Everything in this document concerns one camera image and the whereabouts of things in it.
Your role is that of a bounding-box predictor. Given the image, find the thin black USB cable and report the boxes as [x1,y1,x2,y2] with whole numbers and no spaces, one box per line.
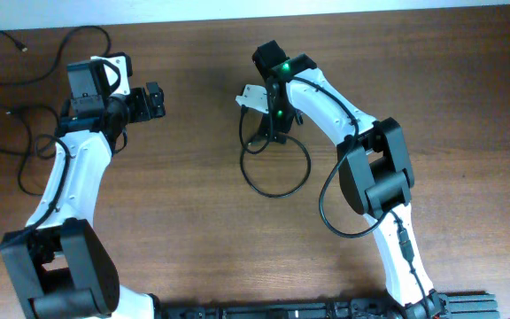
[0,25,112,88]

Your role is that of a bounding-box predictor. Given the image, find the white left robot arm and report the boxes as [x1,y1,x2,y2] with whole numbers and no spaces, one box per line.
[2,53,166,318]

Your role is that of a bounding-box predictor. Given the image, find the thin black micro cable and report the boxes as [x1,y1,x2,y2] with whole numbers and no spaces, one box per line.
[238,132,313,199]

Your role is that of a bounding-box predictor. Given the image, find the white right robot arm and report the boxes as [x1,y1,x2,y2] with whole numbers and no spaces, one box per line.
[236,41,444,318]

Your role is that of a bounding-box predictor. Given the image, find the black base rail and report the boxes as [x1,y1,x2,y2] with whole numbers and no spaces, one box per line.
[153,292,500,319]

